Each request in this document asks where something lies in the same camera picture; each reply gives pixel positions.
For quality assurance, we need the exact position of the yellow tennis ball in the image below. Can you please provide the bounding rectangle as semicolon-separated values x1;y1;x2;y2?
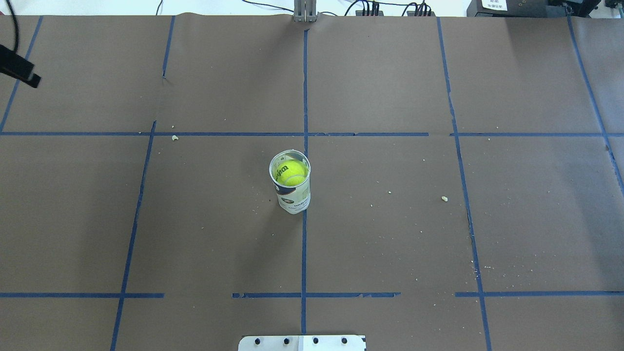
275;159;308;187

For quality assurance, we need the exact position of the clear tennis ball can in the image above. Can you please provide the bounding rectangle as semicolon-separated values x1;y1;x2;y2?
268;149;312;214

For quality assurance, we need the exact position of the black computer box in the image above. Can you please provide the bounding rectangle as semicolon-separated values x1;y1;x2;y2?
466;0;600;18

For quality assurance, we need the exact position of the aluminium frame post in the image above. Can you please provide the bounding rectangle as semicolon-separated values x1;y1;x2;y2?
292;0;318;23

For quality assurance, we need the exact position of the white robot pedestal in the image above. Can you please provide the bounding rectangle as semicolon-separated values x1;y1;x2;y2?
238;334;367;351

